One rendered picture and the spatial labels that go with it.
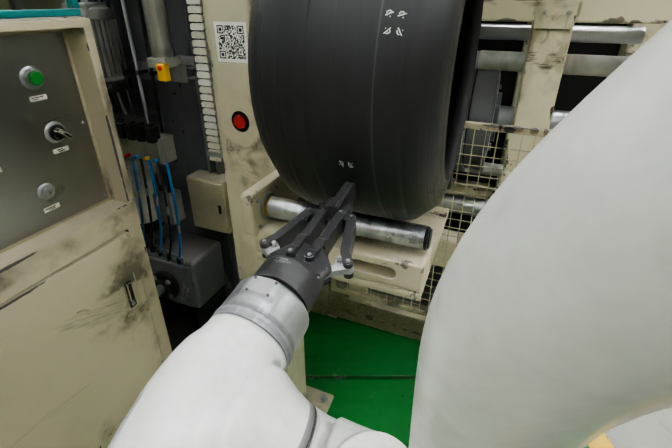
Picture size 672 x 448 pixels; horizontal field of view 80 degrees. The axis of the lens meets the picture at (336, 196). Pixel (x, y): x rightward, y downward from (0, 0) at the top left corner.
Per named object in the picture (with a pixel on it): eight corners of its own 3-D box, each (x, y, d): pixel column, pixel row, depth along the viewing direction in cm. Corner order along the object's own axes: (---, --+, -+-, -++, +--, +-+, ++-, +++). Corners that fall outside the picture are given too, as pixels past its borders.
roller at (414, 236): (273, 194, 88) (271, 214, 88) (262, 196, 83) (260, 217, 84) (434, 225, 76) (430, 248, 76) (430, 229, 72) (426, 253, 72)
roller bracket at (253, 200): (243, 236, 84) (238, 194, 80) (321, 169, 117) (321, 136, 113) (257, 239, 83) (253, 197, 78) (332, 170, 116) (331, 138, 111)
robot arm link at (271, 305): (198, 301, 39) (234, 260, 43) (219, 358, 44) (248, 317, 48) (281, 327, 36) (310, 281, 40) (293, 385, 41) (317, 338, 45)
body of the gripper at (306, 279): (307, 287, 40) (340, 232, 47) (236, 268, 43) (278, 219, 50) (313, 335, 45) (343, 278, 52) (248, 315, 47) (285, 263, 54)
